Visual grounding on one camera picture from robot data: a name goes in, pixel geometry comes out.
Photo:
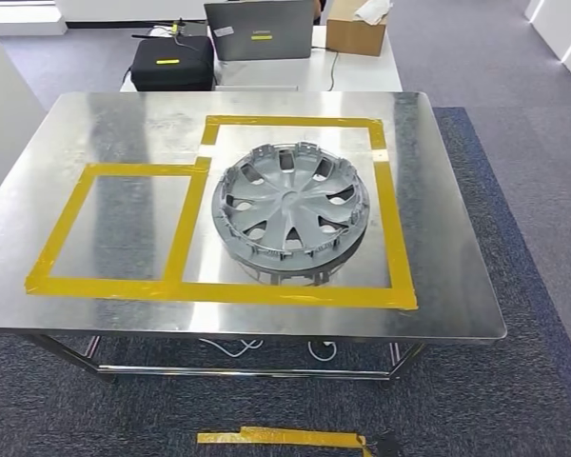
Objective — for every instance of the stainless steel workbench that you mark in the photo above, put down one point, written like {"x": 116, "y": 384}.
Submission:
{"x": 447, "y": 252}

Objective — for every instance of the grey wheel hubcap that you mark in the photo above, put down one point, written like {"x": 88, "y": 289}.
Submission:
{"x": 290, "y": 202}

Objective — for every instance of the white tape patch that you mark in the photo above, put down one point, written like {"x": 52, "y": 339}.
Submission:
{"x": 207, "y": 151}
{"x": 380, "y": 156}

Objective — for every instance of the white table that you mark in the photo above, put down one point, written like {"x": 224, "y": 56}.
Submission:
{"x": 362, "y": 75}

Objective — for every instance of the grey laptop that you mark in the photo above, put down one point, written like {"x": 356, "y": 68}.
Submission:
{"x": 259, "y": 31}

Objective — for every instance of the brown cardboard box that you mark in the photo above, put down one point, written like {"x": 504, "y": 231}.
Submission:
{"x": 354, "y": 38}

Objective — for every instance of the black carry case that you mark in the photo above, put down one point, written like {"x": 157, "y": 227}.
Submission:
{"x": 171, "y": 69}

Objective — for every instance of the person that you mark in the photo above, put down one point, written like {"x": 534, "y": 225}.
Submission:
{"x": 318, "y": 9}

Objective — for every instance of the white crumpled cloth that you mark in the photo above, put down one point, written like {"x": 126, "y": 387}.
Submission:
{"x": 374, "y": 11}

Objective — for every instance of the black flat object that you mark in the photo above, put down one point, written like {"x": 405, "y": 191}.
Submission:
{"x": 385, "y": 445}

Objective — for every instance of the white cabinet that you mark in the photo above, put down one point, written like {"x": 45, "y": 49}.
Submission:
{"x": 7, "y": 113}

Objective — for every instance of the white low platform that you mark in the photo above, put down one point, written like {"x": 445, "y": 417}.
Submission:
{"x": 24, "y": 19}
{"x": 566, "y": 35}

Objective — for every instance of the large yellow tape frame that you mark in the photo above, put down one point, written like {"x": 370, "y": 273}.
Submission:
{"x": 394, "y": 233}

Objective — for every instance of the small yellow tape frame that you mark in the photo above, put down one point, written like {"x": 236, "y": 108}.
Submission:
{"x": 138, "y": 169}

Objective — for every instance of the yellow floor tape frame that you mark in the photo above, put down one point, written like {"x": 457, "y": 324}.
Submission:
{"x": 290, "y": 436}

